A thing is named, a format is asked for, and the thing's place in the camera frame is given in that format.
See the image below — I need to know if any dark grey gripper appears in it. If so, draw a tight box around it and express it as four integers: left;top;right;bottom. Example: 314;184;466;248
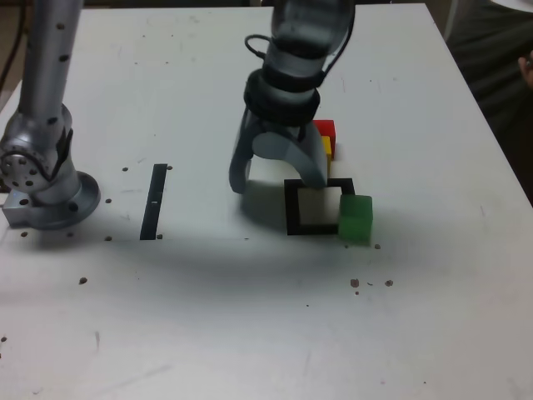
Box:
228;107;329;195

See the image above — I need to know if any yellow cube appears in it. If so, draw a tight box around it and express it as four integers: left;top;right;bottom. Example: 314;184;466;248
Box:
321;136;333;174

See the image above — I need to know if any red cube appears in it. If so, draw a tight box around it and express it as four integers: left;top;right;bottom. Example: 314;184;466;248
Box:
312;119;336;159

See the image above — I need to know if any green cube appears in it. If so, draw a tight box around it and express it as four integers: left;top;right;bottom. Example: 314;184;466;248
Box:
337;194;374;243

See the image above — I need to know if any black tape square outline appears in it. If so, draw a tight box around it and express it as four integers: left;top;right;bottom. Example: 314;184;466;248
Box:
284;177;356;237

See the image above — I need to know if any person's hand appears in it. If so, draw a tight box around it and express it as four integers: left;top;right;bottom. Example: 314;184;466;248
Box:
517;49;533;88

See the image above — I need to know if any black tape strip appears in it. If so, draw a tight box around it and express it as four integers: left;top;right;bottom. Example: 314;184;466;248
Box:
140;163;168;242

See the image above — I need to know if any white round object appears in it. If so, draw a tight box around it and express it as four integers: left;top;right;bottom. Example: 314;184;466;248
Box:
491;0;533;13

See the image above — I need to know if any white post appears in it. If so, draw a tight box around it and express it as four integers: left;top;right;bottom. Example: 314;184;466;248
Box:
443;0;459;41

